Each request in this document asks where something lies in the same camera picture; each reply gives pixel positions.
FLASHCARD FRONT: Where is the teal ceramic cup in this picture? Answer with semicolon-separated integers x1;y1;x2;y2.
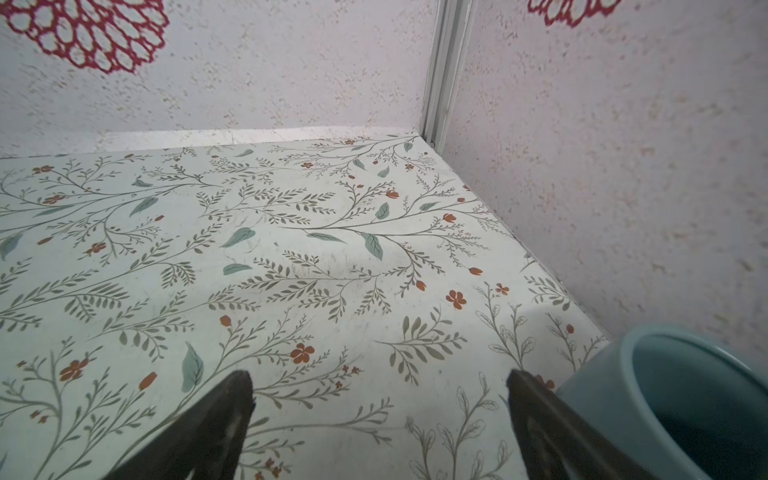
556;325;767;479

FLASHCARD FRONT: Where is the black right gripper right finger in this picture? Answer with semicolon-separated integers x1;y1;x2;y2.
506;369;653;480

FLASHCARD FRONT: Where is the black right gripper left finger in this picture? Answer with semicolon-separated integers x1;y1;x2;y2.
106;370;255;480

